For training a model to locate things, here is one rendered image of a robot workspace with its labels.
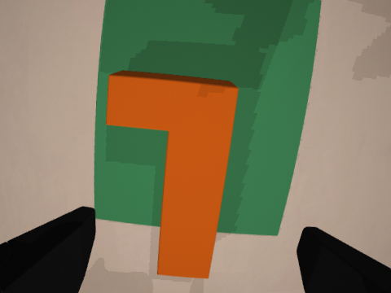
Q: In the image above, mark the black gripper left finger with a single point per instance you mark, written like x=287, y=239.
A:
x=52, y=258

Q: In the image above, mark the orange l-shaped part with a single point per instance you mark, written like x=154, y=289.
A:
x=199, y=114

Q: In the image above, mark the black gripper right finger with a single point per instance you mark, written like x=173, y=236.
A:
x=329, y=265

